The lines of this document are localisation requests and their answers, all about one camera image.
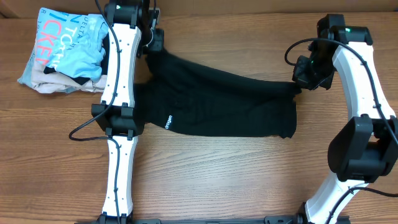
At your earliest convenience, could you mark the black t-shirt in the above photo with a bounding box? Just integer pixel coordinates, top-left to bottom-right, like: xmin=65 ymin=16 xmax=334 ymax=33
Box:
xmin=134 ymin=50 xmax=301 ymax=138

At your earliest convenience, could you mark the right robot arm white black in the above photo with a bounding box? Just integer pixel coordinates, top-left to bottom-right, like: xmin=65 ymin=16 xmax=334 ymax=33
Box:
xmin=288 ymin=14 xmax=397 ymax=223

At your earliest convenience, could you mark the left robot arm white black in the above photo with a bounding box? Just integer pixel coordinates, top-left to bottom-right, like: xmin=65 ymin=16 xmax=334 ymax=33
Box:
xmin=91 ymin=1 xmax=164 ymax=223

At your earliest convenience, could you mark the dark folded garment in pile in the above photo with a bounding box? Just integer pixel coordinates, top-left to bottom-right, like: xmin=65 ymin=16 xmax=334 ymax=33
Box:
xmin=44 ymin=24 xmax=108 ymax=85

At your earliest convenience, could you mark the light blue printed t-shirt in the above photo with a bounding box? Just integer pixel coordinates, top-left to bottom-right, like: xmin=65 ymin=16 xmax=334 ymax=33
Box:
xmin=18 ymin=7 xmax=108 ymax=86

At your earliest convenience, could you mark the beige folded garment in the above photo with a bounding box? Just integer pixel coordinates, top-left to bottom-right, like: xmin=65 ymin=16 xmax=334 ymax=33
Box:
xmin=29 ymin=32 xmax=109 ymax=94

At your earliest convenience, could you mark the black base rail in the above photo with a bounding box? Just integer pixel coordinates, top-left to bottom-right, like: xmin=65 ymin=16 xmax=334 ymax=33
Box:
xmin=76 ymin=213 xmax=351 ymax=224

